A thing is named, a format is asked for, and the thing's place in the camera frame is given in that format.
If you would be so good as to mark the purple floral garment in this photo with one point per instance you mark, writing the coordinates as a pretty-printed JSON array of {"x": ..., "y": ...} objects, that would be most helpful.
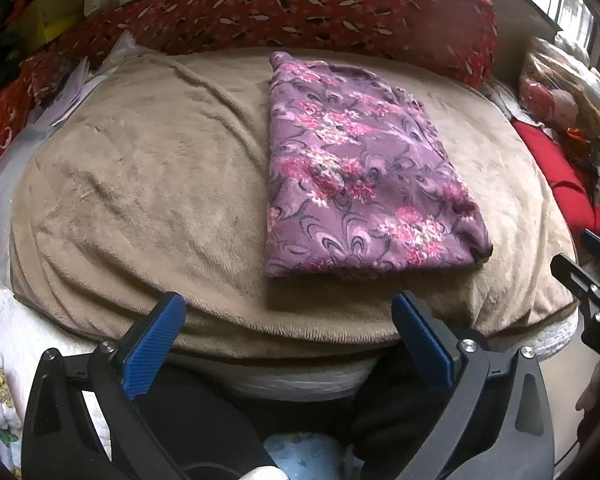
[{"x": 360, "y": 175}]

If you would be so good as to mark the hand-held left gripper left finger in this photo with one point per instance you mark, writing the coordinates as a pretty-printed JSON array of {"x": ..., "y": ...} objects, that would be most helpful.
[{"x": 152, "y": 345}]

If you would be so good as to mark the white papers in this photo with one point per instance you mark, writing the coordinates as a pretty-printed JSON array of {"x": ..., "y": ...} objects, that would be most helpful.
[{"x": 70, "y": 95}]

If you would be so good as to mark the light blue printed cloth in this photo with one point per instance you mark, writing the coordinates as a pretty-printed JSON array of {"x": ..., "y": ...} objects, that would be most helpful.
[{"x": 300, "y": 452}]

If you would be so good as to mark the person's right hand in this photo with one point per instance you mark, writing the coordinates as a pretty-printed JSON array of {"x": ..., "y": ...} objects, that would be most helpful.
[{"x": 596, "y": 395}]

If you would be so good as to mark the yellow box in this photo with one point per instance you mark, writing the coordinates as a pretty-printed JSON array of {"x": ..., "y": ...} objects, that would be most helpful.
[{"x": 55, "y": 15}]

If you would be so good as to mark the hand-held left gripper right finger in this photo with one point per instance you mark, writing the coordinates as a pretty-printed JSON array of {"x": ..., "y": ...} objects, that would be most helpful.
[{"x": 422, "y": 340}]

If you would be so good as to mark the red patterned pillow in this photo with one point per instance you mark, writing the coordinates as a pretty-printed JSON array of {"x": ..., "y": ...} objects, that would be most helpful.
[{"x": 305, "y": 5}]

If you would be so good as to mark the red star print cloth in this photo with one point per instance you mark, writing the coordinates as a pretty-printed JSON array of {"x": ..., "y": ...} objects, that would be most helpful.
[{"x": 5, "y": 130}]

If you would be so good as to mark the tan fleece blanket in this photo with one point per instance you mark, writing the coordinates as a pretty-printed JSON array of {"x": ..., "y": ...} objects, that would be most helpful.
[{"x": 155, "y": 195}]

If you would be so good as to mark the clear plastic bag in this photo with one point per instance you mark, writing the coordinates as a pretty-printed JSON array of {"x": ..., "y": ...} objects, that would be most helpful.
[{"x": 555, "y": 90}]

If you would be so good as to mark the person's black pants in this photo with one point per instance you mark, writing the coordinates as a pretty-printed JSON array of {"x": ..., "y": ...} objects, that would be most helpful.
[{"x": 205, "y": 420}]

